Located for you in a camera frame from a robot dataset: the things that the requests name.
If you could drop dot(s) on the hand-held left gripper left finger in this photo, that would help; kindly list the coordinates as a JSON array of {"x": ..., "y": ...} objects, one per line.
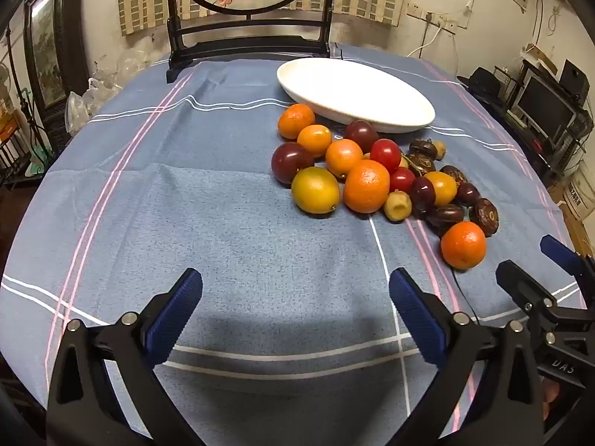
[{"x": 174, "y": 316}]

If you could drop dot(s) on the dark framed picture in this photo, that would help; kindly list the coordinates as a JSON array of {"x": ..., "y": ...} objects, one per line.
[{"x": 44, "y": 46}]

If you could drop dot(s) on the white oval plate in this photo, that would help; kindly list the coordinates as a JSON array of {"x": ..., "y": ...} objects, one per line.
[{"x": 353, "y": 88}]

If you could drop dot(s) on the large orange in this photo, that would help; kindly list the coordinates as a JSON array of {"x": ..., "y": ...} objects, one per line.
[
  {"x": 367, "y": 186},
  {"x": 463, "y": 245}
]

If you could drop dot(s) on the large dark red plum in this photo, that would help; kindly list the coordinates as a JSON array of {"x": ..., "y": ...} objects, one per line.
[{"x": 290, "y": 162}]

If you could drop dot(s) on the medium orange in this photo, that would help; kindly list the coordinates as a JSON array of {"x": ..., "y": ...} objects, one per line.
[
  {"x": 296, "y": 121},
  {"x": 344, "y": 158}
]

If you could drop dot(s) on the round embroidered table screen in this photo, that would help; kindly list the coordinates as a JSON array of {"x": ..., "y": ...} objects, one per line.
[{"x": 251, "y": 42}]

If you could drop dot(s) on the yellow-green jujube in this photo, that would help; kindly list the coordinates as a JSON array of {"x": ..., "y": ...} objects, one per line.
[{"x": 398, "y": 206}]

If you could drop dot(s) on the black speaker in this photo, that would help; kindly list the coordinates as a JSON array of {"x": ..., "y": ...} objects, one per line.
[{"x": 574, "y": 79}]

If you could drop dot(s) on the small tan fruit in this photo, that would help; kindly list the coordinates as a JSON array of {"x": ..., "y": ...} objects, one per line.
[{"x": 439, "y": 149}]

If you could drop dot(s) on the blue striped tablecloth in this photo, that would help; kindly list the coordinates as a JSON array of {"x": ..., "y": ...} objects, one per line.
[{"x": 209, "y": 218}]

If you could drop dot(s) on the person's right hand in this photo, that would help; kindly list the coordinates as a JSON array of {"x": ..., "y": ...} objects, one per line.
[{"x": 551, "y": 397}]

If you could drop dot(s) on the black hat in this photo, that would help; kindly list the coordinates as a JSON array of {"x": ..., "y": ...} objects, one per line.
[{"x": 481, "y": 81}]

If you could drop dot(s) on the black computer monitor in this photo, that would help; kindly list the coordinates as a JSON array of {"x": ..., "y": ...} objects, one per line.
[{"x": 544, "y": 104}]

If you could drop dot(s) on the small dark red jujube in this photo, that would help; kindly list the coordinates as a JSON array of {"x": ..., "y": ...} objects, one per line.
[{"x": 467, "y": 193}]

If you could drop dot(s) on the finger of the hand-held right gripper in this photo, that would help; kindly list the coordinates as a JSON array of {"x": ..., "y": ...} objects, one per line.
[
  {"x": 516, "y": 278},
  {"x": 558, "y": 250}
]

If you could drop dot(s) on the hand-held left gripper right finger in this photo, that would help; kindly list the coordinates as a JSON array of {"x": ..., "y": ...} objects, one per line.
[{"x": 416, "y": 316}]

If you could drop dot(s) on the small dark purple plum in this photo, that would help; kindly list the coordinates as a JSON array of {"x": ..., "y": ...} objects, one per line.
[{"x": 421, "y": 193}]

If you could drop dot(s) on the brown dried date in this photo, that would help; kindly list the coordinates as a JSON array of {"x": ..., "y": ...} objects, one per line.
[
  {"x": 484, "y": 216},
  {"x": 453, "y": 174},
  {"x": 420, "y": 165},
  {"x": 445, "y": 216},
  {"x": 423, "y": 148}
]

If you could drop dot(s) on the clear plastic bags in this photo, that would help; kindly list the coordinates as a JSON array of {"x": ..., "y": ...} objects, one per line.
[{"x": 79, "y": 107}]

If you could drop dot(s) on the green-yellow citrus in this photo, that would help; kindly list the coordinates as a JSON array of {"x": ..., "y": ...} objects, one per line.
[{"x": 315, "y": 190}]

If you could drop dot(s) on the yellow-orange citrus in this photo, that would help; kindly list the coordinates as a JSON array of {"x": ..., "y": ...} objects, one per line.
[{"x": 441, "y": 188}]

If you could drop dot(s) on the metal rack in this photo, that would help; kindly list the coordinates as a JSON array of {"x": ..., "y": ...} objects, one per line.
[{"x": 18, "y": 148}]

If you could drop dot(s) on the white wall socket strip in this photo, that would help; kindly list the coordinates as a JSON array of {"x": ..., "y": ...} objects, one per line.
[{"x": 439, "y": 21}]

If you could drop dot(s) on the small orange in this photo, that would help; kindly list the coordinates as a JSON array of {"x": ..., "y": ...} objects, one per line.
[{"x": 314, "y": 140}]

